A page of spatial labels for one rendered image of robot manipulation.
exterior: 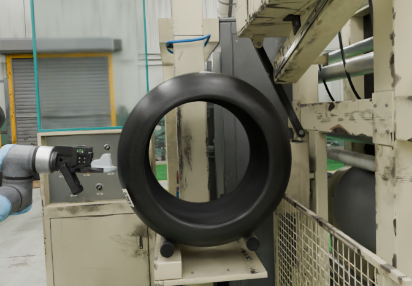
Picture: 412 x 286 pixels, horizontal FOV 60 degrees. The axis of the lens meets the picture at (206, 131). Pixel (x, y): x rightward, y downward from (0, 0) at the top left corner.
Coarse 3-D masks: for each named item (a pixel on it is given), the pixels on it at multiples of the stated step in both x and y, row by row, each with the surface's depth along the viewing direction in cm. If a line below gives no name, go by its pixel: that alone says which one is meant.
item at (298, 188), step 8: (296, 144) 148; (304, 144) 149; (296, 152) 148; (304, 152) 149; (296, 160) 148; (304, 160) 149; (296, 168) 149; (304, 168) 149; (296, 176) 149; (304, 176) 149; (288, 184) 149; (296, 184) 149; (304, 184) 149; (288, 192) 149; (296, 192) 149; (304, 192) 150; (296, 200) 149; (304, 200) 150; (280, 208) 149; (288, 208) 149
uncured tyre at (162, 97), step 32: (160, 96) 110; (192, 96) 110; (224, 96) 111; (256, 96) 114; (128, 128) 112; (256, 128) 141; (128, 160) 110; (256, 160) 142; (288, 160) 117; (128, 192) 112; (160, 192) 139; (256, 192) 139; (160, 224) 112; (192, 224) 113; (224, 224) 113; (256, 224) 116
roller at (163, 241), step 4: (164, 240) 118; (168, 240) 118; (164, 244) 115; (168, 244) 115; (172, 244) 116; (160, 248) 115; (164, 248) 114; (168, 248) 114; (172, 248) 115; (160, 252) 114; (164, 252) 114; (168, 252) 114; (172, 252) 115; (164, 256) 114; (168, 256) 114
